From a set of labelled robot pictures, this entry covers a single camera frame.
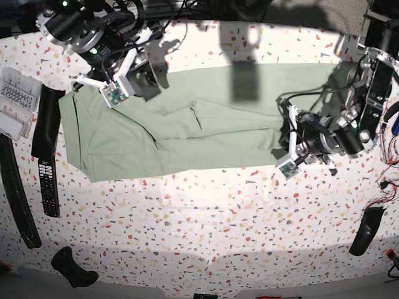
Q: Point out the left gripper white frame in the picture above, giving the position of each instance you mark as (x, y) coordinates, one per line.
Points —
(310, 144)

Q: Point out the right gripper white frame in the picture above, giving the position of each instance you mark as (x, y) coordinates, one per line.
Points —
(127, 72)

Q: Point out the light green T-shirt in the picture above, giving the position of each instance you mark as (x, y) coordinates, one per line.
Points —
(223, 117)

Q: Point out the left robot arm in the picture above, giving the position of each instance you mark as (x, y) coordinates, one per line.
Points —
(353, 129)

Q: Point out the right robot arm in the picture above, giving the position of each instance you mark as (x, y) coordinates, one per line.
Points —
(112, 42)

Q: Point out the black curved shell right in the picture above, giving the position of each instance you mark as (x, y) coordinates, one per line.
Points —
(369, 226)

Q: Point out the clear plastic screw box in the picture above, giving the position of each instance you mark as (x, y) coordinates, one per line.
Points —
(19, 99)

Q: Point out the black TV remote control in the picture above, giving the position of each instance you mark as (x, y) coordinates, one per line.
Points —
(48, 184)

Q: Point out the blue tool right edge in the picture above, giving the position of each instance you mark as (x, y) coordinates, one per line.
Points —
(395, 127)

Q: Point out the long black curved strip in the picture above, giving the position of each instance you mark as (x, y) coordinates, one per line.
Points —
(16, 196)

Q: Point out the red clamp tool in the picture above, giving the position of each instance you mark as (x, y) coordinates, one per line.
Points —
(393, 257)

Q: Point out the black curved handle piece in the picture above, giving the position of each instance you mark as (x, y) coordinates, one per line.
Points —
(64, 263)

